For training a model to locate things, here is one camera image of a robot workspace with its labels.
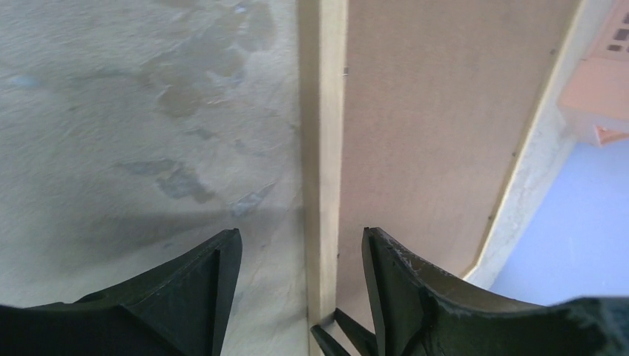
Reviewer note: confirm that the orange desk file organizer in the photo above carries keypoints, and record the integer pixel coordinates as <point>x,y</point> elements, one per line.
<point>595,99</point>

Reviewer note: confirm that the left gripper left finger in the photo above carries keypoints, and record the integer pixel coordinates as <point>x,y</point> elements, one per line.
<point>180,307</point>

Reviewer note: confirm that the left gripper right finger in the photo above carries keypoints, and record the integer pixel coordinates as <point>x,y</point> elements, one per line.
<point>420,309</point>

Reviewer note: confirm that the wooden picture frame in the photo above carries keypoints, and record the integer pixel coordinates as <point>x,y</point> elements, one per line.
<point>323,33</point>

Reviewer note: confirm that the brown backing board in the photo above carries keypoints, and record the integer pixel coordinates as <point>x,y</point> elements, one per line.
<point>438,94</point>

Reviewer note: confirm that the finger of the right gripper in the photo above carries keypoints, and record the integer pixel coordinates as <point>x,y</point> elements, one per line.
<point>361,338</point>
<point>329,346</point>

